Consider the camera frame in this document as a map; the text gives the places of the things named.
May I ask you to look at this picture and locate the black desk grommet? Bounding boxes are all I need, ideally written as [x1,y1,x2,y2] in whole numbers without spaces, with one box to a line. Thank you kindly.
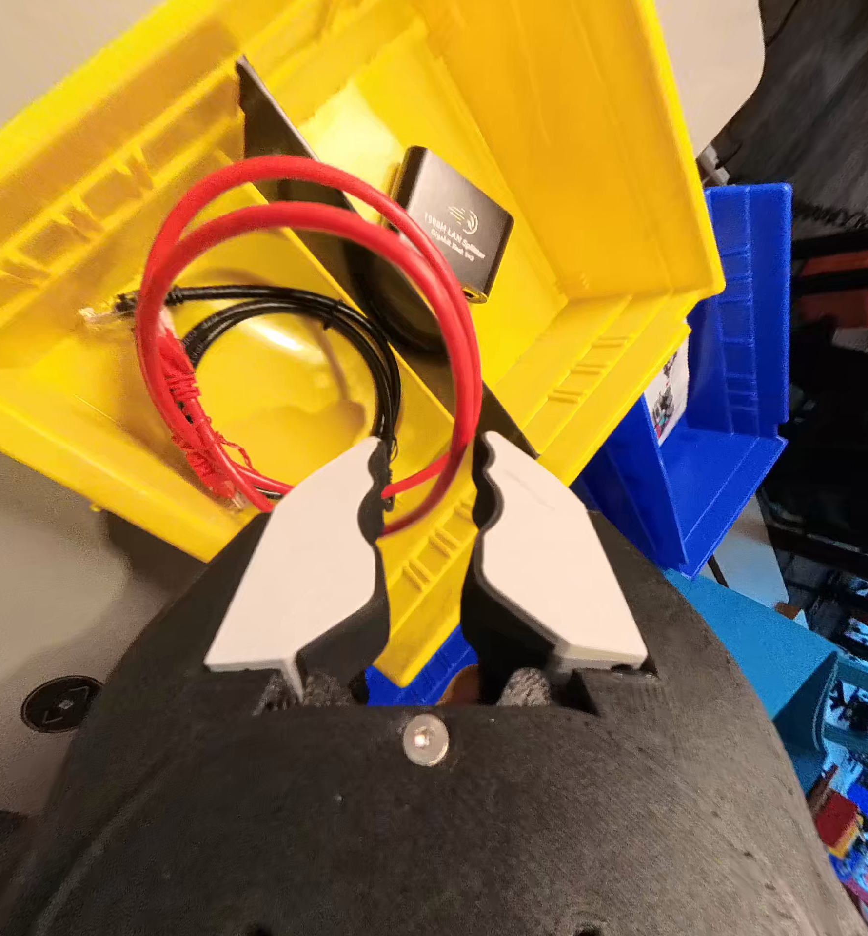
[20,674,104,734]

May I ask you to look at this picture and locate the black ethernet cable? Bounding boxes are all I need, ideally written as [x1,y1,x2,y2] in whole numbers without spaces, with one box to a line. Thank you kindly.
[79,284,404,506]

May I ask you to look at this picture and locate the red ethernet cable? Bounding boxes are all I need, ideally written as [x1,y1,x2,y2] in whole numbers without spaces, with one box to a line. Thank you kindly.
[134,155,485,535]

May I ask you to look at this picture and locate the teal plastic box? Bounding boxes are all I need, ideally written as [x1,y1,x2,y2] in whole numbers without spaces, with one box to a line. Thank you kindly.
[668,569,841,794]

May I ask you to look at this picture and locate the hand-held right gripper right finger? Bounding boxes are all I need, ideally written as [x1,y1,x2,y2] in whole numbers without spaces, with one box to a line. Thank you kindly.
[462,431,651,681]

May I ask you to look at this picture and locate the black ethernet port adapter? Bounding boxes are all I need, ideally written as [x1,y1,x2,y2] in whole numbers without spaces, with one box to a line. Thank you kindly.
[390,145,515,304]

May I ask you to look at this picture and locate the black bin divider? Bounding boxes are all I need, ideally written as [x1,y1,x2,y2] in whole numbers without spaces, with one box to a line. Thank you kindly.
[235,57,541,469]

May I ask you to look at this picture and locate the blue storage bin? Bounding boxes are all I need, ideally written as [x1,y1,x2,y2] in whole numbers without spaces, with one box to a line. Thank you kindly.
[364,183,793,706]

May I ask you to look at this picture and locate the large yellow storage bin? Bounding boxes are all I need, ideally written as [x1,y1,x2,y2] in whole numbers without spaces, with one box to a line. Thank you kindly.
[0,0,728,688]

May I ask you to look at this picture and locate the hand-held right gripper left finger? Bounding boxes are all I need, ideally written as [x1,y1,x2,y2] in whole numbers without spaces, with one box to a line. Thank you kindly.
[203,437,395,699]

